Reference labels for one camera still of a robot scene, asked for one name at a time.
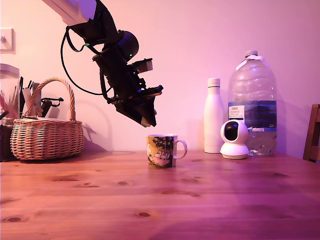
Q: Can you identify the cartoon printed coffee mug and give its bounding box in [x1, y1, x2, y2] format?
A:
[146, 134, 188, 169]

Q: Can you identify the white insulated bottle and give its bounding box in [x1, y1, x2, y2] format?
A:
[203, 77, 225, 154]

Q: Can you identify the black hooked tool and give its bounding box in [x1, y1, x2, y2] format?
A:
[40, 96, 64, 118]

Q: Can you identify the white card pack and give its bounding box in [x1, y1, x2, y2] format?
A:
[22, 81, 43, 116]

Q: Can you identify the large clear water bottle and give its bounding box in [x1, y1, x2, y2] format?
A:
[227, 49, 278, 157]

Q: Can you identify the glass jar with lid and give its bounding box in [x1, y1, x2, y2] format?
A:
[0, 63, 21, 126]

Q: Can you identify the dark woven container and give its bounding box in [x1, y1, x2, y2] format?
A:
[0, 124, 16, 163]

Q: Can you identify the short black cable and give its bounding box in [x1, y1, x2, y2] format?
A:
[99, 68, 114, 101]

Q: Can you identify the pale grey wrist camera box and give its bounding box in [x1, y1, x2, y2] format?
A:
[131, 57, 154, 75]

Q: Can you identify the long black looping cable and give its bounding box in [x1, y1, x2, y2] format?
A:
[60, 25, 104, 96]

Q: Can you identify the wicker basket with handle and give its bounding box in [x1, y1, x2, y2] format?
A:
[9, 77, 85, 161]

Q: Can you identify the small white round camera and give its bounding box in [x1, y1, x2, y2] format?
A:
[219, 120, 250, 160]

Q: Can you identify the white wall hook plate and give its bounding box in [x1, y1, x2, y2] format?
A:
[0, 27, 16, 55]

